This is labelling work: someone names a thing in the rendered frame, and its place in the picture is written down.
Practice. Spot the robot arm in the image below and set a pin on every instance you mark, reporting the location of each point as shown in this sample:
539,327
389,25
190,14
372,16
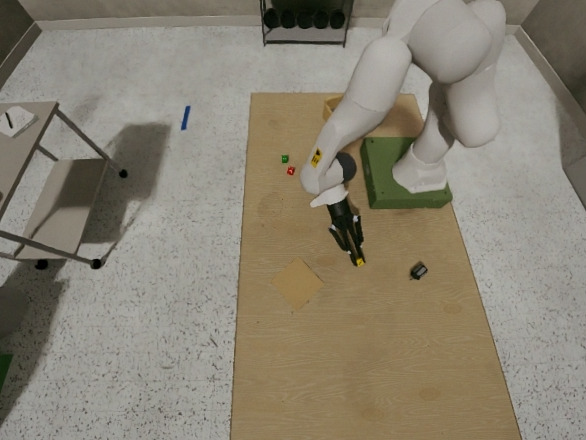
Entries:
447,41

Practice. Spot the tan flat mat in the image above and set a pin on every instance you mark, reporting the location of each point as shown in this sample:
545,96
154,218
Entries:
297,283

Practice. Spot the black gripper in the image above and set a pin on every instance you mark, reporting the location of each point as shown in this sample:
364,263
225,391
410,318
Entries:
344,222

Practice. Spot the small wooden crate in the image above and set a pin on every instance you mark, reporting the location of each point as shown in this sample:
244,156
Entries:
332,102

